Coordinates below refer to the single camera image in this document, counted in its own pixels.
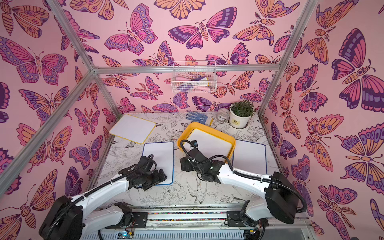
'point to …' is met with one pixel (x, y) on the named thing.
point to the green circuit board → (125, 235)
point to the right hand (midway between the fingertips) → (186, 158)
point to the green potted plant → (243, 108)
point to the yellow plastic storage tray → (192, 126)
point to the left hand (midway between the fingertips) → (163, 178)
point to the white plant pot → (237, 121)
